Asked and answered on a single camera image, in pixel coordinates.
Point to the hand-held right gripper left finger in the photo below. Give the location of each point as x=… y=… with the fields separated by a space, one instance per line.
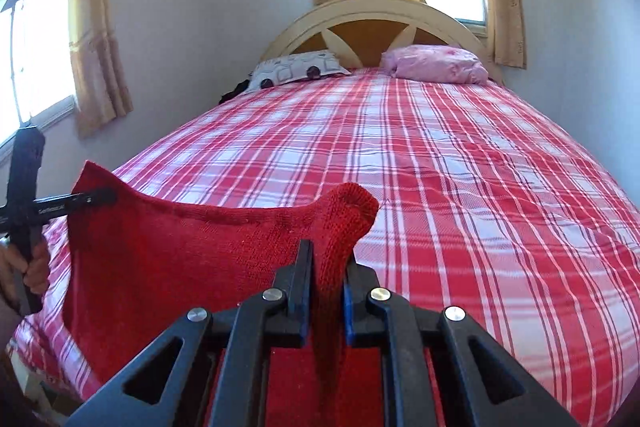
x=303 y=317

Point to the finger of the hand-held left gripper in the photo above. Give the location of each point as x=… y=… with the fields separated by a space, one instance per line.
x=80 y=202

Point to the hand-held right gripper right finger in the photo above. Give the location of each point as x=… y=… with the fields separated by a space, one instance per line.
x=348 y=312

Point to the red knitted sweater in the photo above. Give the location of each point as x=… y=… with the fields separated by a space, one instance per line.
x=175 y=267

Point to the person's left hand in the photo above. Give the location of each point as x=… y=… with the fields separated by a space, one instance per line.
x=37 y=272

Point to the red plaid bed sheet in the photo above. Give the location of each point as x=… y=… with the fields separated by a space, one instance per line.
x=400 y=157

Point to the dark cloth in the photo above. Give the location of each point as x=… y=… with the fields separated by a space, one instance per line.
x=235 y=92

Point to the white patterned pillow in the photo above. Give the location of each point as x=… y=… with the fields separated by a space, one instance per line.
x=295 y=67

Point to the pink pillow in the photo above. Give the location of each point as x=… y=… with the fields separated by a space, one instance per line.
x=430 y=64

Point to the cream wooden headboard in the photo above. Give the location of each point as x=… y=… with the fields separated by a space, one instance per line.
x=375 y=9

